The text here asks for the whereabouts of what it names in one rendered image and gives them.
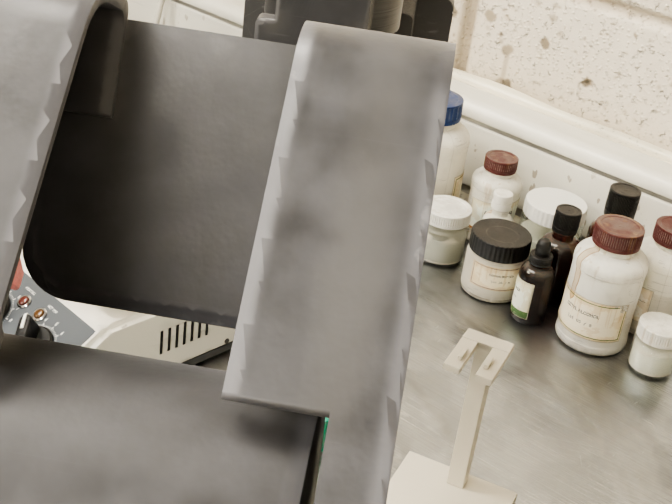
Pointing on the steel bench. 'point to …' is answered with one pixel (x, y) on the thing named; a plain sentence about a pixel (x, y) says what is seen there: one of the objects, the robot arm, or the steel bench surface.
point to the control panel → (53, 312)
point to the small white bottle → (501, 204)
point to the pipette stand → (446, 484)
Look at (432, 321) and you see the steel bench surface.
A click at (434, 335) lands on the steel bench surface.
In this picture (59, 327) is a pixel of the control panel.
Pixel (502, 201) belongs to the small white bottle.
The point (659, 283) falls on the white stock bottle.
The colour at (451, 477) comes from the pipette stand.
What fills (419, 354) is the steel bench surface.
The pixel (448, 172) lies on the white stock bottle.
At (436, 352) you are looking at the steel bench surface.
